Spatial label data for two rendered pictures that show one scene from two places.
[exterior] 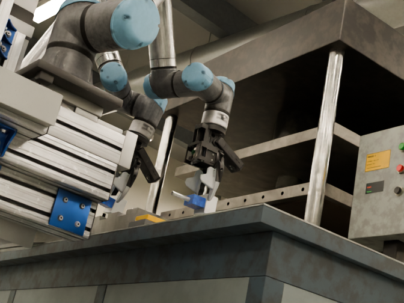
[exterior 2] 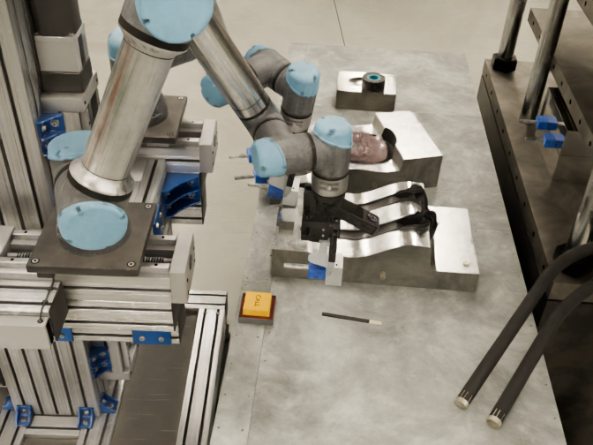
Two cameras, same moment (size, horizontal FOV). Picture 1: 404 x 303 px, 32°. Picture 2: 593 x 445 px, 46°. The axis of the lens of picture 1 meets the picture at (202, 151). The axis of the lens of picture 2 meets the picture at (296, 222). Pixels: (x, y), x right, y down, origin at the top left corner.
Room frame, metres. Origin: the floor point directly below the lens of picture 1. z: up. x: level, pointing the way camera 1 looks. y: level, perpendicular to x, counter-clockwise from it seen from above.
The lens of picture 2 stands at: (0.83, -0.64, 1.99)
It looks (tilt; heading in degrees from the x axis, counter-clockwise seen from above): 38 degrees down; 35
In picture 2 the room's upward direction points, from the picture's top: 3 degrees clockwise
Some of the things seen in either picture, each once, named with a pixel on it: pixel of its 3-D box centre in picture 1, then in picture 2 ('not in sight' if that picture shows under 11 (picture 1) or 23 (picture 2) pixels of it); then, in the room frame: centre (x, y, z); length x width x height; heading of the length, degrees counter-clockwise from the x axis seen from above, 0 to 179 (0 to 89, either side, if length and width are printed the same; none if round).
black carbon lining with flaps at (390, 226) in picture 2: not in sight; (371, 211); (2.08, 0.02, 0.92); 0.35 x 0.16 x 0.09; 122
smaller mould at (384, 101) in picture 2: not in sight; (365, 91); (2.75, 0.45, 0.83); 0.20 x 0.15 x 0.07; 122
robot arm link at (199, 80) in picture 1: (196, 82); (280, 150); (1.75, 0.05, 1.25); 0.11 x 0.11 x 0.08; 56
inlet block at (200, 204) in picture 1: (192, 200); (312, 267); (1.81, 0.00, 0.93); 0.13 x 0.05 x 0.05; 122
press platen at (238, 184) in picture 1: (299, 179); not in sight; (3.09, -0.48, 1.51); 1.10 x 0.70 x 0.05; 32
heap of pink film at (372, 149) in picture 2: not in sight; (344, 144); (2.33, 0.26, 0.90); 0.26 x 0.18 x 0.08; 140
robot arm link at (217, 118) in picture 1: (215, 122); (329, 181); (1.82, -0.02, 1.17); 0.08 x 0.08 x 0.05
